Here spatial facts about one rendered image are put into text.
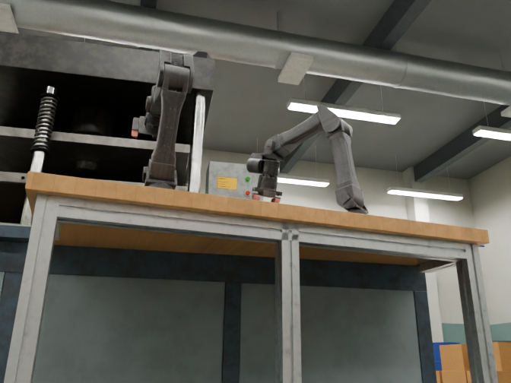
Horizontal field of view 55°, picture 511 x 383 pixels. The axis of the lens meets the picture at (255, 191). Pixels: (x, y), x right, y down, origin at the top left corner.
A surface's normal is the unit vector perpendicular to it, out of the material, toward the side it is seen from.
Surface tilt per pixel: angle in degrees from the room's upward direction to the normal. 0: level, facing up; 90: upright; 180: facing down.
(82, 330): 90
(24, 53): 90
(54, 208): 90
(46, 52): 90
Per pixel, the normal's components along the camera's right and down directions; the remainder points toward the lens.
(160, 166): 0.29, 0.18
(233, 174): 0.20, -0.34
